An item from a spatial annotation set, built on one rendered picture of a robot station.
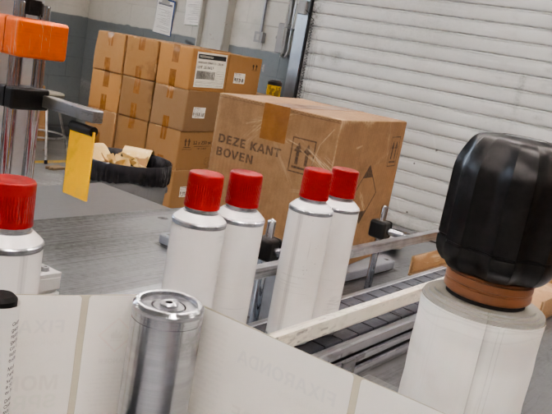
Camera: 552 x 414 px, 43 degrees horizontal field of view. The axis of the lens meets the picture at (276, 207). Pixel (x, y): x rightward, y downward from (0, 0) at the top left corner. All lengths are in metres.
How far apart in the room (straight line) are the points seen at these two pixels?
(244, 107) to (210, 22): 5.13
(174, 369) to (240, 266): 0.33
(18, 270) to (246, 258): 0.25
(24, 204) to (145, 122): 4.02
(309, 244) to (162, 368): 0.44
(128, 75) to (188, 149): 0.62
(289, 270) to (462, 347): 0.36
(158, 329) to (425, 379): 0.21
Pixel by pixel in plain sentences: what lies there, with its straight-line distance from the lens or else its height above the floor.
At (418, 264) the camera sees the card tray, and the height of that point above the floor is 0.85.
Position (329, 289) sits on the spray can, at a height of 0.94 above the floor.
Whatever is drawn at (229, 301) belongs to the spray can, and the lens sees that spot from 0.71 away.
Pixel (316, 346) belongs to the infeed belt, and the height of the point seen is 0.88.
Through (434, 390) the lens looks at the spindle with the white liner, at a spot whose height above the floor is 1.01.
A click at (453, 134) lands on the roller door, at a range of 5.02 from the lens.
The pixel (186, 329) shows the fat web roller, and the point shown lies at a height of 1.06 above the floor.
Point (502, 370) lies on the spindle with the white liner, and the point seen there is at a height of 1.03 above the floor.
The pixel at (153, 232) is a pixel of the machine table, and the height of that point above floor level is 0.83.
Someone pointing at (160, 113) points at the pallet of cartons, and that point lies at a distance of 4.43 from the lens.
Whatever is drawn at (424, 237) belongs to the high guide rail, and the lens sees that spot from 1.18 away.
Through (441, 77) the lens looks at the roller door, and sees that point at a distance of 5.07.
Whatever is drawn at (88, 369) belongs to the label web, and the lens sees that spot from 0.40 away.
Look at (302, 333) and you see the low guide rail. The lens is 0.80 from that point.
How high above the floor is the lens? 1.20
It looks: 12 degrees down
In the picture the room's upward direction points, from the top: 10 degrees clockwise
